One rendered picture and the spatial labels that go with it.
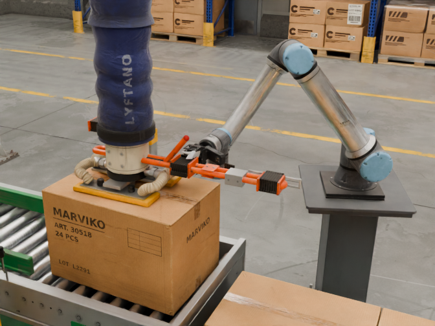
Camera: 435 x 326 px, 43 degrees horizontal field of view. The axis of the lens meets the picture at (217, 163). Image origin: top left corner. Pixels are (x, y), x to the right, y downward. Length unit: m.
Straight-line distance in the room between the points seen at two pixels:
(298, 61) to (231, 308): 1.02
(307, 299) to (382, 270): 1.33
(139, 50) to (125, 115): 0.24
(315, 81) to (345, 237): 0.87
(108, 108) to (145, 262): 0.59
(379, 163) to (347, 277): 0.71
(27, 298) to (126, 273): 0.44
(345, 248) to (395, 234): 1.19
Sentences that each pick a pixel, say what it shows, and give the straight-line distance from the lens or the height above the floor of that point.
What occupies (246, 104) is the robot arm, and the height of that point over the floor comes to 1.20.
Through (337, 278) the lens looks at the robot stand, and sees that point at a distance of 2.97.
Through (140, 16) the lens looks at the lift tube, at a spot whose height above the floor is 1.63.
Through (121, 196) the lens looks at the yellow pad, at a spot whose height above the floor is 0.97.
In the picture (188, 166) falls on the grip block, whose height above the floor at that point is 1.10.
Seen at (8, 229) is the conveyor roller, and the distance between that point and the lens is 2.93.
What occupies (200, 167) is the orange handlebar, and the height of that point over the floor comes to 1.08.
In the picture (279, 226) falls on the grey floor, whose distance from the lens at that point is 3.94.
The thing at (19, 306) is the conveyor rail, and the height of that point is 0.48.
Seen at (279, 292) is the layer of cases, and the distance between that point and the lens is 2.37.
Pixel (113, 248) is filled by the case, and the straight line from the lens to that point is 2.21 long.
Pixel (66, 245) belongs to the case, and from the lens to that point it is 2.37.
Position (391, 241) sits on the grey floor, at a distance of 3.94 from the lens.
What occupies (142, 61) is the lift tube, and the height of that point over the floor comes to 1.47.
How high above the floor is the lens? 1.93
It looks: 23 degrees down
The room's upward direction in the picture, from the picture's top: 1 degrees clockwise
